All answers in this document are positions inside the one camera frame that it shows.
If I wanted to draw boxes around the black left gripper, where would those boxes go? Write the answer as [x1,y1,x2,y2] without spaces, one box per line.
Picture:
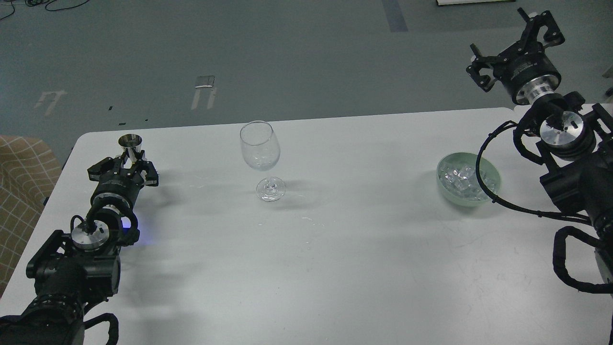
[87,156,159,210]

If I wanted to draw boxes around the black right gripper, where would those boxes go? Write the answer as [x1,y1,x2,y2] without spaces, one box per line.
[466,7,565,105]

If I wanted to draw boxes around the steel cocktail jigger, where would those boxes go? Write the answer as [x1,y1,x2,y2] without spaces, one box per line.
[118,134,145,167]

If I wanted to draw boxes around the clear ice cubes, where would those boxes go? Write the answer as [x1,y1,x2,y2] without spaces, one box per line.
[438,163,488,201]

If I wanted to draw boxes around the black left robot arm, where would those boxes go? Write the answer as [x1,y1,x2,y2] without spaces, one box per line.
[1,153,159,345]

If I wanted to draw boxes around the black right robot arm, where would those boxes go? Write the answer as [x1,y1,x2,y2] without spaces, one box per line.
[466,8,613,295]

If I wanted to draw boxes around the clear wine glass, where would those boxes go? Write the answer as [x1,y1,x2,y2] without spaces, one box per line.
[239,120,285,202]

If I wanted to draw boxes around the tan checkered chair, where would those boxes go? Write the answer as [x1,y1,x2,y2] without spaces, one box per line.
[0,135,62,294]

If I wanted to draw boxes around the white board on floor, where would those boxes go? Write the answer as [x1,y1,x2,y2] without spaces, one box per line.
[436,0,505,6]

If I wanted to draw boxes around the green bowl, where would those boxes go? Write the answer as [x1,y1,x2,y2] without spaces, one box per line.
[435,151,491,207]

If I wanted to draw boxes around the black floor cable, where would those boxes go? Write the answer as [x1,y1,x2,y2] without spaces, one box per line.
[0,0,90,20]

